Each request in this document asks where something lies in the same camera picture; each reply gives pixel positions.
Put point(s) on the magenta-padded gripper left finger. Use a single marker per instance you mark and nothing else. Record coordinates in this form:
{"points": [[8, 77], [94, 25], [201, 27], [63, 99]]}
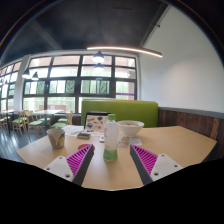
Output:
{"points": [[80, 160]]}

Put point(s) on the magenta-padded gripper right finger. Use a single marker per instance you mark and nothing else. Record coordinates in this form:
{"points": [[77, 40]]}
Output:
{"points": [[146, 160]]}

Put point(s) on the clear bottle with green cap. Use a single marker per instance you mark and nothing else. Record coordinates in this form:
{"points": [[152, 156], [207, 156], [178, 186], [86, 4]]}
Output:
{"points": [[110, 140]]}

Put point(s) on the flat round red coaster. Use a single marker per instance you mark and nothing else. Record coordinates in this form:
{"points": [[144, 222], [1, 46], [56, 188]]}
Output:
{"points": [[82, 147]]}

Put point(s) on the white paper napkin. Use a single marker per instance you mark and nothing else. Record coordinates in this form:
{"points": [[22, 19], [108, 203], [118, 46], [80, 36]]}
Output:
{"points": [[135, 141]]}

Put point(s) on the small dark box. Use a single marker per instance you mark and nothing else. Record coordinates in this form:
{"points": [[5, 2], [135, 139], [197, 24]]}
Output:
{"points": [[83, 135]]}

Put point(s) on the small printed packet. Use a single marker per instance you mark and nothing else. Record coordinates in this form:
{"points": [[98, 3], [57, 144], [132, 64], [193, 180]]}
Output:
{"points": [[122, 144]]}

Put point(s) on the small white device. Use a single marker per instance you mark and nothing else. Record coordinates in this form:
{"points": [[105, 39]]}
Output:
{"points": [[102, 138]]}

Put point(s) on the white printed paper sheets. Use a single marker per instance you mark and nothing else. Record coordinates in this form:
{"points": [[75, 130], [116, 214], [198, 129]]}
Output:
{"points": [[71, 129]]}

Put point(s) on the paper cup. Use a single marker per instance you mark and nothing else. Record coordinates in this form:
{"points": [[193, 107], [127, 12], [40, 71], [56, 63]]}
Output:
{"points": [[56, 138]]}

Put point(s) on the white ceramic bowl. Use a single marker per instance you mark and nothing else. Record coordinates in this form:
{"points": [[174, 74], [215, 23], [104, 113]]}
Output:
{"points": [[130, 128]]}

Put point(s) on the laptop with stickers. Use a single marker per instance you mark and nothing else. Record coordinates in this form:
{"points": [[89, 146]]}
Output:
{"points": [[95, 122]]}

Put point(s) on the green upholstered bench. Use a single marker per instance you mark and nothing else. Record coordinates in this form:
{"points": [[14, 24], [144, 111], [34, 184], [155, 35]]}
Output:
{"points": [[133, 111]]}

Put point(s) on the group of green-seated wooden chairs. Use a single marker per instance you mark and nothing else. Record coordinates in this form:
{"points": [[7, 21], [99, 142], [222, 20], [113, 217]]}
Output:
{"points": [[35, 123]]}

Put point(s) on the wooden dining table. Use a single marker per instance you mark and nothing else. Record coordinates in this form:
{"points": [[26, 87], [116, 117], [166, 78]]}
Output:
{"points": [[46, 112]]}

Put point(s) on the large dark-framed window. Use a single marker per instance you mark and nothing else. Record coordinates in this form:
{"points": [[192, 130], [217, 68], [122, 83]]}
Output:
{"points": [[66, 71]]}

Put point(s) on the group of pendant lamps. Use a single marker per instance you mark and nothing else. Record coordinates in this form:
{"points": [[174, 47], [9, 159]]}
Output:
{"points": [[98, 58]]}

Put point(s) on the long linear ceiling light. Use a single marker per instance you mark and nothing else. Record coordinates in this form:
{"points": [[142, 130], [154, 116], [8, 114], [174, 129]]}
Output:
{"points": [[133, 50]]}

